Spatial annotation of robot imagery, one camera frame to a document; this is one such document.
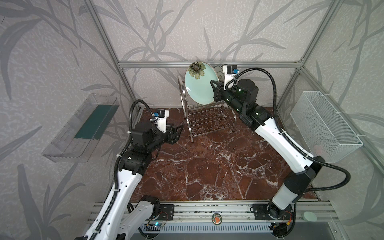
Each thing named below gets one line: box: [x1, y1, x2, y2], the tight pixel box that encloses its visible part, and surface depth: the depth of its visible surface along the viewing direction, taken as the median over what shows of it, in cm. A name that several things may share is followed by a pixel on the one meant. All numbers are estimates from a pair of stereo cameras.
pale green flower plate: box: [184, 61, 219, 106], surface depth 68 cm
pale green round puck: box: [302, 211, 318, 222], surface depth 72 cm
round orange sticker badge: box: [211, 212, 223, 226], surface depth 73 cm
